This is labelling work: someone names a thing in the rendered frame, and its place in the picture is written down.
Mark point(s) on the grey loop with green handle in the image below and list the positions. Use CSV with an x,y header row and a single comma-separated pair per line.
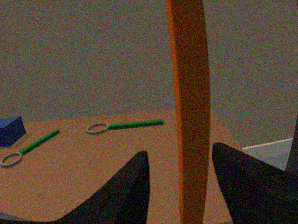
x,y
142,124
28,149

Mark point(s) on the dark blue rectangular block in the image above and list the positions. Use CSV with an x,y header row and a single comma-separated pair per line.
x,y
11,129

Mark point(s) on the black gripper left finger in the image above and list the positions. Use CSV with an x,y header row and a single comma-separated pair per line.
x,y
123,200

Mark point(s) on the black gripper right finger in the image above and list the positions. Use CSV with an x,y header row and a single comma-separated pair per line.
x,y
255,192

